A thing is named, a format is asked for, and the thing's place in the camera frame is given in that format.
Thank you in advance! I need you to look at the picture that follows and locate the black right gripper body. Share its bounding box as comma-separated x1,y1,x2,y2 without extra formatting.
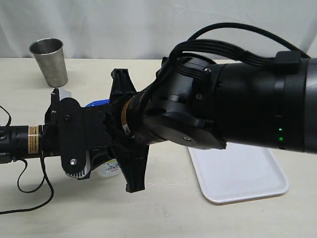
89,68,149,193

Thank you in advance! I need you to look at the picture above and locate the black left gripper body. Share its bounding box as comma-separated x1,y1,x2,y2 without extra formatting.
42,88,60,157

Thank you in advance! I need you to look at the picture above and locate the blue plastic lid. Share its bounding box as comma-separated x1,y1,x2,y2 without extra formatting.
86,99,109,107

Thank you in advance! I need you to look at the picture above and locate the clear plastic container with label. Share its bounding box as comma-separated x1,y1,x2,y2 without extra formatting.
98,159,121,178

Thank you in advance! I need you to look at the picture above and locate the stainless steel cup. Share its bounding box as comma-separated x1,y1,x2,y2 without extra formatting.
29,38,68,88

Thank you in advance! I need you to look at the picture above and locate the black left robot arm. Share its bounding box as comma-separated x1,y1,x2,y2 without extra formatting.
0,88,71,164

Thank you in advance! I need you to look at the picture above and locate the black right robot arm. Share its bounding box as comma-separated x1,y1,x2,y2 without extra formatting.
87,52,317,192

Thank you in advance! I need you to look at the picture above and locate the white backdrop curtain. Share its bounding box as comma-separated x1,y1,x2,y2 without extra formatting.
0,0,317,59

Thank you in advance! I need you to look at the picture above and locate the white rectangular tray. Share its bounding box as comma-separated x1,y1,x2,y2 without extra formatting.
188,143,290,205

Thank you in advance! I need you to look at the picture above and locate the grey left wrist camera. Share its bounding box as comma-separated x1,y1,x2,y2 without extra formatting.
58,88,72,101

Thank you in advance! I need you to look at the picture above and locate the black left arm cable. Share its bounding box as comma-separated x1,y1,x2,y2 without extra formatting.
0,105,54,215

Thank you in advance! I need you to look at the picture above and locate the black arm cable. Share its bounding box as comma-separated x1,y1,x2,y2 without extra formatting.
0,105,54,215
146,22,310,100

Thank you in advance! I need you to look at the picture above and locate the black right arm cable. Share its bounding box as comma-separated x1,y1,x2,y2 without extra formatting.
146,22,310,100

